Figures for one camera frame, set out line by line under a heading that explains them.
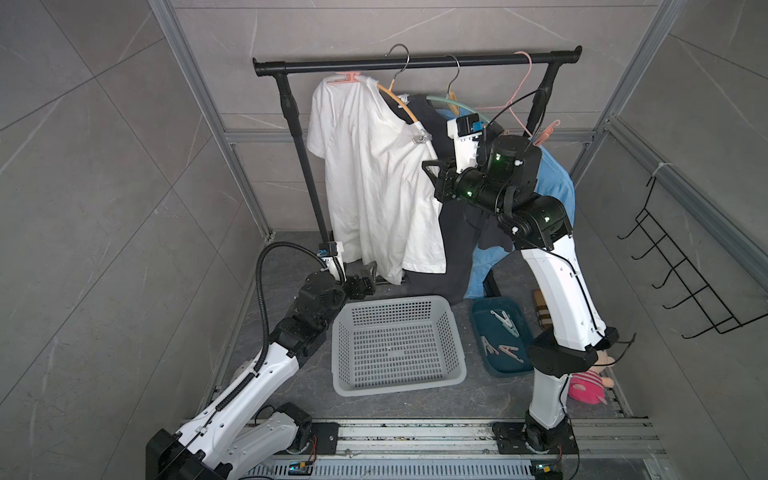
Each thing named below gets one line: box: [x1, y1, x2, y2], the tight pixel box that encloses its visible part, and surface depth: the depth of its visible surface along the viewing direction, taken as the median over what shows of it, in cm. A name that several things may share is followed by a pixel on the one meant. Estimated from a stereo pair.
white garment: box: [306, 74, 446, 285], surface depth 69 cm
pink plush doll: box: [568, 350, 616, 405], surface depth 78 cm
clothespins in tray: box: [481, 310, 524, 364], surface depth 94 cm
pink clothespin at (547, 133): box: [534, 119, 561, 147], surface depth 65 cm
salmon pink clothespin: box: [327, 71, 362, 84], surface depth 60 cm
